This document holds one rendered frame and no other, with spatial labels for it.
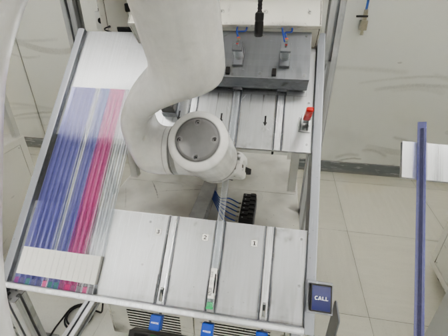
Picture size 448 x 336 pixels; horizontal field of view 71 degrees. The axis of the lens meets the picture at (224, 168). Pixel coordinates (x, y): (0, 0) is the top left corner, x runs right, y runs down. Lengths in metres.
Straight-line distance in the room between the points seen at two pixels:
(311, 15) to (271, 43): 0.11
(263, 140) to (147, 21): 0.50
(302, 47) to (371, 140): 1.91
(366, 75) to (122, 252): 2.09
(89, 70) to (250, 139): 0.50
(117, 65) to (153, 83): 0.60
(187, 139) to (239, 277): 0.38
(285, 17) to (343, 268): 1.39
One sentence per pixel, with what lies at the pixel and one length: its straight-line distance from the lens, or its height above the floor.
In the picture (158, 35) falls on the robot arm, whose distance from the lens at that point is 0.33.
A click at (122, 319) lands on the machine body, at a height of 0.16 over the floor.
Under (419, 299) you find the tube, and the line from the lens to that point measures 0.63.
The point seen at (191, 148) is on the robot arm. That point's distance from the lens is 0.42.
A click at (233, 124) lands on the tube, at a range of 0.77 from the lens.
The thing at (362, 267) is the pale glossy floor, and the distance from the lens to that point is 1.93.
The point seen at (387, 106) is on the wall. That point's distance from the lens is 2.59.
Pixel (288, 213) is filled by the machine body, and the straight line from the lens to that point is 1.14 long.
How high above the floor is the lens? 1.30
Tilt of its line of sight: 30 degrees down
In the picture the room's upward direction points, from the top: straight up
